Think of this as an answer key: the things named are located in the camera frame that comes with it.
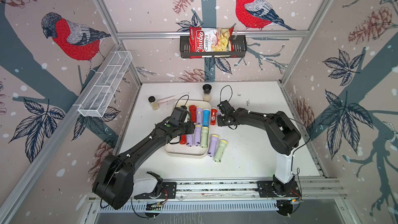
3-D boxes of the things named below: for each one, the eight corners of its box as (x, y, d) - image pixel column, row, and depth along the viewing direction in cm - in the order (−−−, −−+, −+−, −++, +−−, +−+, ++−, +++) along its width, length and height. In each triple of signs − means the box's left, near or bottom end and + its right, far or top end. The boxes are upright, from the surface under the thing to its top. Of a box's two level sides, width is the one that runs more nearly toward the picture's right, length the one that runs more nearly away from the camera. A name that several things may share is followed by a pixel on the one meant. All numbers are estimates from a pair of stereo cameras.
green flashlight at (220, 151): (213, 160, 84) (213, 158, 82) (220, 141, 92) (220, 138, 89) (220, 164, 83) (221, 162, 81) (227, 144, 91) (228, 141, 88)
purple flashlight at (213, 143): (206, 155, 86) (206, 153, 84) (211, 136, 94) (212, 133, 91) (213, 157, 85) (213, 155, 83) (218, 138, 93) (219, 135, 90)
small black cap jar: (151, 110, 107) (147, 102, 99) (152, 104, 110) (149, 95, 103) (157, 110, 107) (154, 102, 99) (159, 104, 110) (156, 95, 103)
